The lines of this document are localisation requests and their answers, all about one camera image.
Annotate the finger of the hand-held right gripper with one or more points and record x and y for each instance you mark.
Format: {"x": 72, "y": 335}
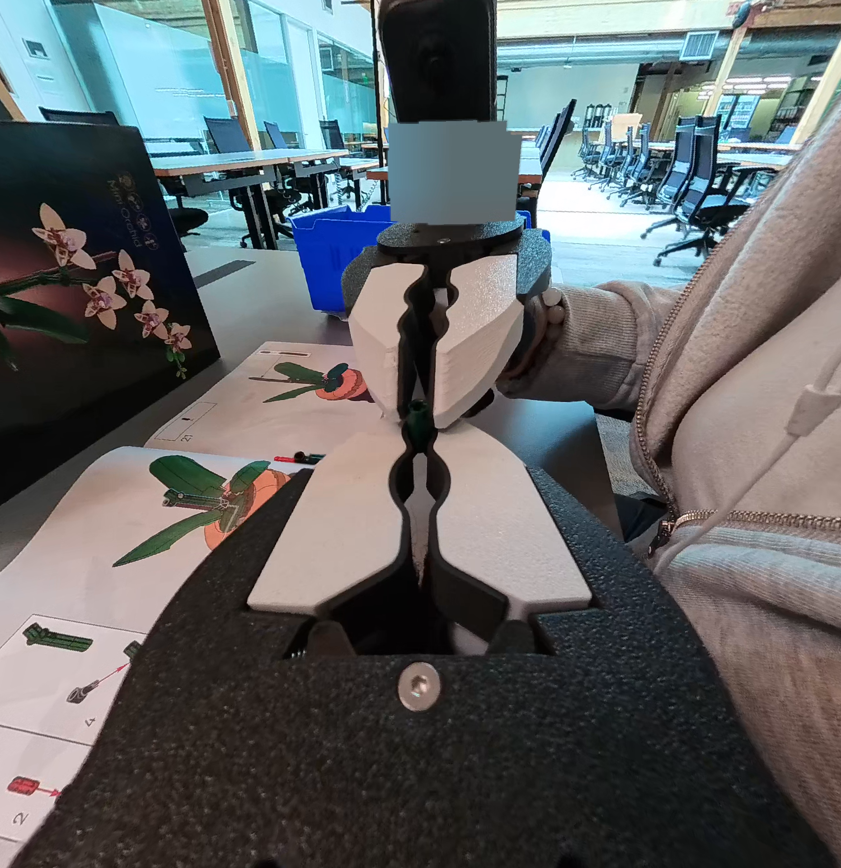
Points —
{"x": 474, "y": 325}
{"x": 379, "y": 325}

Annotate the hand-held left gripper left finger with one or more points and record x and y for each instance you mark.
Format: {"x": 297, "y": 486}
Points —
{"x": 339, "y": 529}

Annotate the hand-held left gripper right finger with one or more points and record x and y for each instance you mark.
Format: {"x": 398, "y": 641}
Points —
{"x": 508, "y": 529}

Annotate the person's right forearm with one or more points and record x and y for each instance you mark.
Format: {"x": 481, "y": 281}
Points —
{"x": 596, "y": 346}

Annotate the person's right hand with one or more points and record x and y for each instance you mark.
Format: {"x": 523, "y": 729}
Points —
{"x": 518, "y": 359}

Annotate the blue plastic bin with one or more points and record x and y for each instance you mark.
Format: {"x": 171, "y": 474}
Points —
{"x": 325, "y": 258}

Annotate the thin black pole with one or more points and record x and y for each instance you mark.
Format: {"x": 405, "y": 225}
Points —
{"x": 377, "y": 135}

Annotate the person's blue jeans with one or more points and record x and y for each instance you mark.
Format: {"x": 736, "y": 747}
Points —
{"x": 637, "y": 515}

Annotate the row of black office chairs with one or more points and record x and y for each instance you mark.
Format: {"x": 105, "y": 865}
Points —
{"x": 224, "y": 132}
{"x": 691, "y": 176}

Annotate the open building instruction booklet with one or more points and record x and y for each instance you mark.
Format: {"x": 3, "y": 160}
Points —
{"x": 88, "y": 542}

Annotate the person's beige zip hoodie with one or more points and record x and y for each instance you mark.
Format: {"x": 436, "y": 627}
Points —
{"x": 766, "y": 475}

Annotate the black orchid set box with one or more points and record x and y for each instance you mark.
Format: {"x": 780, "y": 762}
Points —
{"x": 54, "y": 339}

